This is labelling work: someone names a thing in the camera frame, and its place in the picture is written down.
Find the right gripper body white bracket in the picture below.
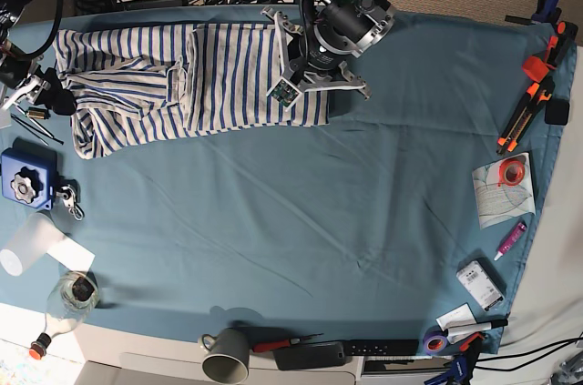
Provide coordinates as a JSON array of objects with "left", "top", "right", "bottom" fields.
[{"left": 1, "top": 70, "right": 50, "bottom": 128}]

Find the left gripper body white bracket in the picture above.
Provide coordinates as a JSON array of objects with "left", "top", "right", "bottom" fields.
[{"left": 261, "top": 6, "right": 372, "bottom": 110}]

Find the blue white striped T-shirt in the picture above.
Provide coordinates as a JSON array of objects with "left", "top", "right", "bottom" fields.
[{"left": 54, "top": 24, "right": 329, "bottom": 159}]

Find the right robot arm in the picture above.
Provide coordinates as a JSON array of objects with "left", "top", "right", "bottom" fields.
[{"left": 1, "top": 0, "right": 77, "bottom": 128}]

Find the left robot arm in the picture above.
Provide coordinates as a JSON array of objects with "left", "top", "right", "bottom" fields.
[{"left": 262, "top": 0, "right": 396, "bottom": 109}]

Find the silver allen key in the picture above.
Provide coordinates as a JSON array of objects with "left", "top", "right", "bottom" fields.
[{"left": 10, "top": 114, "right": 64, "bottom": 146}]

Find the blue box with knob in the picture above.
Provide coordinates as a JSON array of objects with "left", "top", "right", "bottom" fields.
[{"left": 1, "top": 147, "right": 57, "bottom": 210}]

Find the clear plastic cup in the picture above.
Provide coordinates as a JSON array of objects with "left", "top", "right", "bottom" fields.
[{"left": 1, "top": 212, "right": 66, "bottom": 277}]

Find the clear glass bottle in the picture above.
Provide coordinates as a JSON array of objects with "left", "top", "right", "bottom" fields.
[{"left": 29, "top": 271, "right": 99, "bottom": 360}]

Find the red tape roll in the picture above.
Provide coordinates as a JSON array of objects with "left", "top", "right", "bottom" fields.
[{"left": 498, "top": 158, "right": 526, "bottom": 187}]

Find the leaf pattern paper card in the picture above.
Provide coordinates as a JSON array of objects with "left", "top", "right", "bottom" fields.
[{"left": 472, "top": 152, "right": 536, "bottom": 229}]

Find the orange black bar clamp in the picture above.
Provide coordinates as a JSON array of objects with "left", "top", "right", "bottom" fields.
[{"left": 522, "top": 21, "right": 578, "bottom": 83}]

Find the black square foam pad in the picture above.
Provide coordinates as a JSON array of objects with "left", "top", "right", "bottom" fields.
[{"left": 545, "top": 98, "right": 570, "bottom": 127}]

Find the black smartphone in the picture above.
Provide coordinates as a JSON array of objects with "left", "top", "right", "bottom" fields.
[{"left": 272, "top": 341, "right": 346, "bottom": 371}]

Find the blue spring clamp top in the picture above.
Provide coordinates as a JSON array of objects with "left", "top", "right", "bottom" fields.
[{"left": 505, "top": 0, "right": 562, "bottom": 25}]

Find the blue spring clamp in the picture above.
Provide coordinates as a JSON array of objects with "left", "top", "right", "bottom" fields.
[
  {"left": 505, "top": 0, "right": 562, "bottom": 25},
  {"left": 424, "top": 332, "right": 486, "bottom": 385}
]

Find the grey ceramic mug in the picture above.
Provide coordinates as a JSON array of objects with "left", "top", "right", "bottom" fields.
[{"left": 199, "top": 329, "right": 250, "bottom": 384}]

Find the white boxed hard drive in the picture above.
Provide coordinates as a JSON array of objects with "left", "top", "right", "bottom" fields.
[{"left": 456, "top": 260, "right": 504, "bottom": 311}]

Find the white paper tag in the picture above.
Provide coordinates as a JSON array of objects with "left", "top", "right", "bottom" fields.
[{"left": 436, "top": 303, "right": 476, "bottom": 330}]

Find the black remote control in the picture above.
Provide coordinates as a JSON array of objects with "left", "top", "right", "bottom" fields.
[{"left": 343, "top": 339, "right": 419, "bottom": 357}]

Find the purple tape roll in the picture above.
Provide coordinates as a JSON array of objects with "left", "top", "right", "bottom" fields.
[{"left": 423, "top": 330, "right": 449, "bottom": 356}]

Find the black marker pen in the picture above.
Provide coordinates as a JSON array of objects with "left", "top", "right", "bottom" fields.
[{"left": 446, "top": 319, "right": 509, "bottom": 339}]

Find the blue spring clamp bottom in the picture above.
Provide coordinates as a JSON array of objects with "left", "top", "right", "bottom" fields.
[{"left": 424, "top": 332, "right": 486, "bottom": 385}]

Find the red handled screwdriver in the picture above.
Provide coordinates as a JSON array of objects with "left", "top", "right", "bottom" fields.
[{"left": 251, "top": 333, "right": 322, "bottom": 353}]

